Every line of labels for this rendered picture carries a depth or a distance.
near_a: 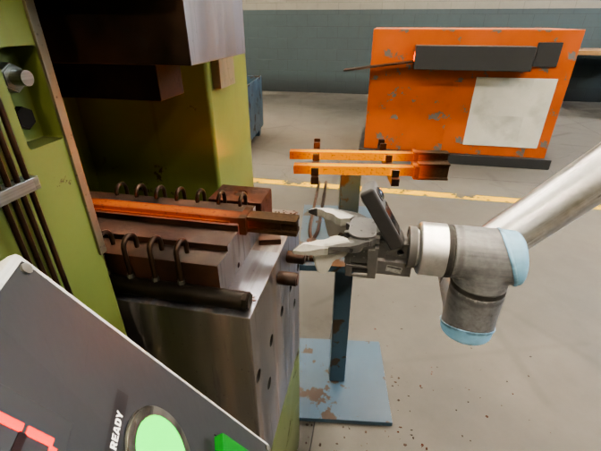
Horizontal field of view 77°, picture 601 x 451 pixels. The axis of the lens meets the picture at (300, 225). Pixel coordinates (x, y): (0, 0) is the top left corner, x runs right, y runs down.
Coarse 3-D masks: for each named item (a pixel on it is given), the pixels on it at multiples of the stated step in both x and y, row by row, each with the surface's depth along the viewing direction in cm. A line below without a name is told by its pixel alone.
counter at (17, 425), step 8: (0, 416) 15; (8, 416) 16; (8, 424) 16; (16, 424) 16; (32, 432) 16; (40, 432) 17; (16, 440) 16; (24, 440) 16; (40, 440) 16; (48, 440) 17; (16, 448) 15; (48, 448) 17; (56, 448) 17
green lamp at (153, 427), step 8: (152, 416) 23; (160, 416) 24; (144, 424) 22; (152, 424) 23; (160, 424) 24; (168, 424) 24; (144, 432) 22; (152, 432) 23; (160, 432) 23; (168, 432) 24; (176, 432) 25; (136, 440) 21; (144, 440) 22; (152, 440) 22; (160, 440) 23; (168, 440) 23; (176, 440) 24; (136, 448) 21; (144, 448) 21; (152, 448) 22; (160, 448) 22; (168, 448) 23; (176, 448) 24
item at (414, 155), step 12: (300, 156) 111; (324, 156) 110; (336, 156) 110; (348, 156) 110; (360, 156) 110; (372, 156) 109; (384, 156) 109; (396, 156) 109; (408, 156) 109; (420, 156) 109; (432, 156) 109; (444, 156) 109
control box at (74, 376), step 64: (0, 320) 18; (64, 320) 22; (0, 384) 16; (64, 384) 19; (128, 384) 24; (0, 448) 15; (64, 448) 17; (128, 448) 20; (192, 448) 26; (256, 448) 33
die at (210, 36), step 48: (48, 0) 44; (96, 0) 43; (144, 0) 42; (192, 0) 44; (240, 0) 57; (48, 48) 47; (96, 48) 46; (144, 48) 45; (192, 48) 45; (240, 48) 59
